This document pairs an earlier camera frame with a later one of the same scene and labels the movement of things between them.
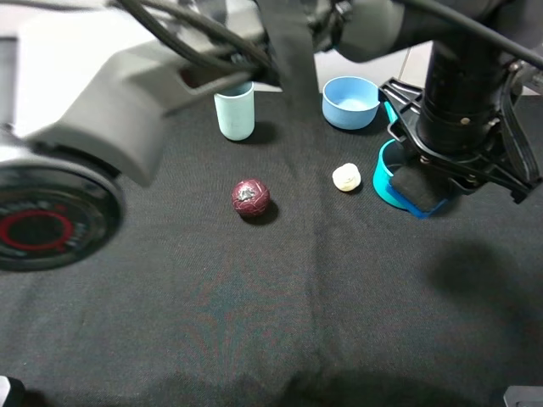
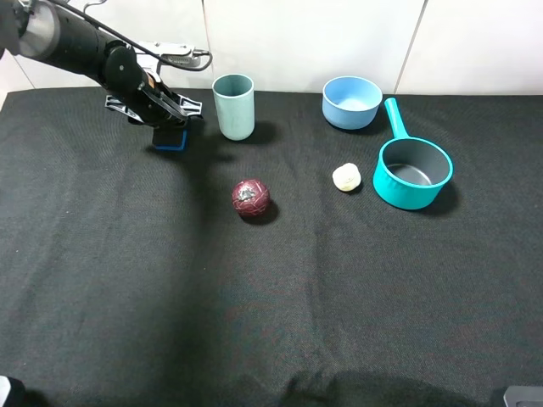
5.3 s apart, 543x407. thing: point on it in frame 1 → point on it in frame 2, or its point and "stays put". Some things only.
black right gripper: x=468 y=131 → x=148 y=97
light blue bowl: x=350 y=103 stays put
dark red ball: x=250 y=197 stays put
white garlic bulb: x=347 y=177 stays put
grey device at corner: x=523 y=396 stays put
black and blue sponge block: x=411 y=191 → x=170 y=139
